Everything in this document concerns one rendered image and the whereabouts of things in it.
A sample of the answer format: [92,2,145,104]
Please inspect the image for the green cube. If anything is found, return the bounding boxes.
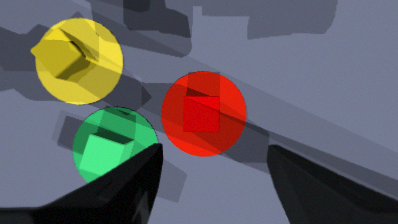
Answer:
[79,131,135,175]

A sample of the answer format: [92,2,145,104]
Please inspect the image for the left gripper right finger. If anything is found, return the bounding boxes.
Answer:
[267,145,398,224]

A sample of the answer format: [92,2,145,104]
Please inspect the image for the yellow circle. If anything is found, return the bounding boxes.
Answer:
[36,18,123,104]

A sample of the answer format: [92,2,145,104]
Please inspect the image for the yellow cube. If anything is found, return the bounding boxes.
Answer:
[31,27,99,83]

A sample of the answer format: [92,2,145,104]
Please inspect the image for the green circle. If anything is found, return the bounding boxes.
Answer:
[73,107,158,183]

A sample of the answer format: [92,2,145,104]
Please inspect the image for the red circle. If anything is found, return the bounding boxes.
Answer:
[161,71,246,157]

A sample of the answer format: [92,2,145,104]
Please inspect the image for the red block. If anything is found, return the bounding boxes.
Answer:
[183,96,220,132]

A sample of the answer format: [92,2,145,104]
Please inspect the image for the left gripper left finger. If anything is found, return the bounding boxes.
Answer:
[0,143,163,224]

